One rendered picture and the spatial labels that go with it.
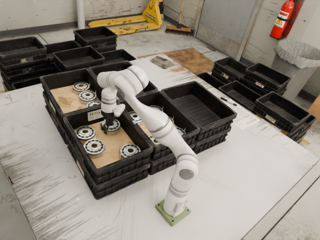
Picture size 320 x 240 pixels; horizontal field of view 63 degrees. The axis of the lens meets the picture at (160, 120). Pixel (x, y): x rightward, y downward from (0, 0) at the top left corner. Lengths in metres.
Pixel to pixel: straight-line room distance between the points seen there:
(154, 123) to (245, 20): 3.59
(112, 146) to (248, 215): 0.76
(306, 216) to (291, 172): 0.90
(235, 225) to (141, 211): 0.46
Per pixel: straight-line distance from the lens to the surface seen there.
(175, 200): 1.19
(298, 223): 2.52
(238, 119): 1.96
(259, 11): 4.29
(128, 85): 0.87
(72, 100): 1.65
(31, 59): 2.80
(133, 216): 1.28
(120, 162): 1.16
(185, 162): 1.04
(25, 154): 1.56
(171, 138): 0.98
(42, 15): 4.58
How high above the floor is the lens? 1.82
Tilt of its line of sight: 40 degrees down
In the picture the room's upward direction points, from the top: 11 degrees clockwise
